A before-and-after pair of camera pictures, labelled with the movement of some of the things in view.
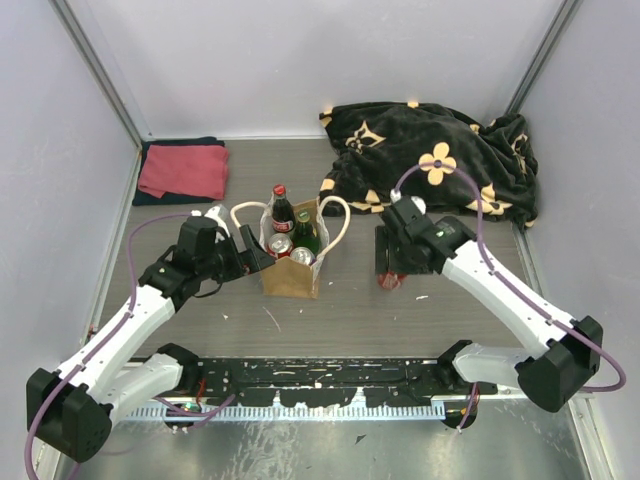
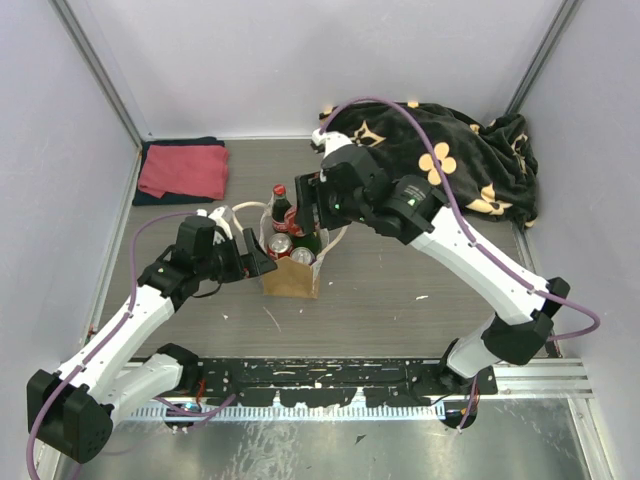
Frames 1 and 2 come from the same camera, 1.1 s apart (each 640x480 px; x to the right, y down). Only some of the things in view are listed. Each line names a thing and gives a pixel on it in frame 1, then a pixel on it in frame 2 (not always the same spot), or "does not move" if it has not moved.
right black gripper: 384,241 -> 307,190
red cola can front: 390,280 -> 290,219
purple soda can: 303,254 does not move
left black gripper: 258,258 does not move
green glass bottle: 304,233 does not move
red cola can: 280,245 does not move
